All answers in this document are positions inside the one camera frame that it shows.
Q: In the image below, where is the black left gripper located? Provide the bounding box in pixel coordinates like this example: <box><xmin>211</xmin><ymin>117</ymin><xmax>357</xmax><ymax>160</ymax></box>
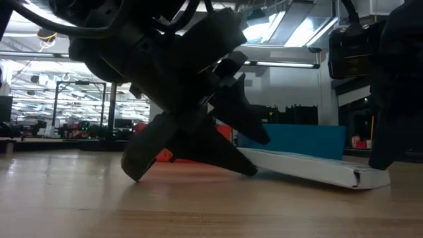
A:
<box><xmin>67</xmin><ymin>13</ymin><xmax>249</xmax><ymax>182</ymax></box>

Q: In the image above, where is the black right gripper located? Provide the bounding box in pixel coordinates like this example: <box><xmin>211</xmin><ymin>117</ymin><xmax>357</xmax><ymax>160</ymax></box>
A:
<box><xmin>368</xmin><ymin>0</ymin><xmax>423</xmax><ymax>171</ymax></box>

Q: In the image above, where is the white box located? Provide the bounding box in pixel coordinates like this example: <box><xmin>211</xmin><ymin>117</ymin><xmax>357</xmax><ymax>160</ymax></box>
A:
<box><xmin>237</xmin><ymin>147</ymin><xmax>391</xmax><ymax>190</ymax></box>

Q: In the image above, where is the teal plastic bin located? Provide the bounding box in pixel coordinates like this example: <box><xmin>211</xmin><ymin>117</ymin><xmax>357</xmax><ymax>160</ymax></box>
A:
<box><xmin>237</xmin><ymin>124</ymin><xmax>347</xmax><ymax>162</ymax></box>

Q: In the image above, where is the red background object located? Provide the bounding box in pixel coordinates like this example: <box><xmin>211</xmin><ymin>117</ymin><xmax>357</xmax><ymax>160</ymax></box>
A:
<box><xmin>351</xmin><ymin>134</ymin><xmax>368</xmax><ymax>149</ymax></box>

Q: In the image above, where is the orange plastic basket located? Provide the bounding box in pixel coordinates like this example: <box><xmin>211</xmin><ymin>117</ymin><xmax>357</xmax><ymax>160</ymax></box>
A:
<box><xmin>134</xmin><ymin>122</ymin><xmax>234</xmax><ymax>163</ymax></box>

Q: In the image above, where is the long ceiling light bar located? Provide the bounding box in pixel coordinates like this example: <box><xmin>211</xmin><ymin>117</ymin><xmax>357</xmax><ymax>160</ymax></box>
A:
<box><xmin>243</xmin><ymin>59</ymin><xmax>321</xmax><ymax>69</ymax></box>

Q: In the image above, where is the black ceiling dome device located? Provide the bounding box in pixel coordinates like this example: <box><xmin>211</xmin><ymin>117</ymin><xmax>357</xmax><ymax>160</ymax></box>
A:
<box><xmin>36</xmin><ymin>28</ymin><xmax>59</xmax><ymax>44</ymax></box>

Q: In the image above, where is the black background monitor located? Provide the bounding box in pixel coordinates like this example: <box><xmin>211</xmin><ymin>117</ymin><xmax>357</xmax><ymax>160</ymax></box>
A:
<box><xmin>0</xmin><ymin>95</ymin><xmax>13</xmax><ymax>122</ymax></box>

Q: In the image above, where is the black background rig frame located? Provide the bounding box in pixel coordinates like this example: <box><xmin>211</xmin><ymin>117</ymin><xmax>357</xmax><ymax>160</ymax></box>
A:
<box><xmin>54</xmin><ymin>80</ymin><xmax>107</xmax><ymax>128</ymax></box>

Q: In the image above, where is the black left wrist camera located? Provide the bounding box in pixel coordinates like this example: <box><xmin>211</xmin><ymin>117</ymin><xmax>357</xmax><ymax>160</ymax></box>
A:
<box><xmin>167</xmin><ymin>7</ymin><xmax>248</xmax><ymax>63</ymax></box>

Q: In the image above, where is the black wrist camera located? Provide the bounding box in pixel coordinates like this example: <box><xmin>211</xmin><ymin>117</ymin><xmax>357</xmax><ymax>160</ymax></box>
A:
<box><xmin>328</xmin><ymin>19</ymin><xmax>381</xmax><ymax>81</ymax></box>
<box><xmin>167</xmin><ymin>7</ymin><xmax>248</xmax><ymax>63</ymax></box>

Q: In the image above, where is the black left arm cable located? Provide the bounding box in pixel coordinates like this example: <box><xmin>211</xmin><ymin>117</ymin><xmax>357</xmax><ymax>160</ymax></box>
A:
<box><xmin>6</xmin><ymin>0</ymin><xmax>133</xmax><ymax>39</ymax></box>

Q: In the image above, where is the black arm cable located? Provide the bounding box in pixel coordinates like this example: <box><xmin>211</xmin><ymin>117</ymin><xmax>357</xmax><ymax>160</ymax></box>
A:
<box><xmin>6</xmin><ymin>0</ymin><xmax>133</xmax><ymax>39</ymax></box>
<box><xmin>340</xmin><ymin>0</ymin><xmax>363</xmax><ymax>34</ymax></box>

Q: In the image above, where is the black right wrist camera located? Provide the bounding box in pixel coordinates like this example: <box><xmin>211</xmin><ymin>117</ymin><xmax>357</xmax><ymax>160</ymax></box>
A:
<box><xmin>328</xmin><ymin>19</ymin><xmax>381</xmax><ymax>81</ymax></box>

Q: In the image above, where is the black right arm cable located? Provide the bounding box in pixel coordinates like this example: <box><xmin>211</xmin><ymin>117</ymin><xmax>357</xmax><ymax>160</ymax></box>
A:
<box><xmin>340</xmin><ymin>0</ymin><xmax>363</xmax><ymax>34</ymax></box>

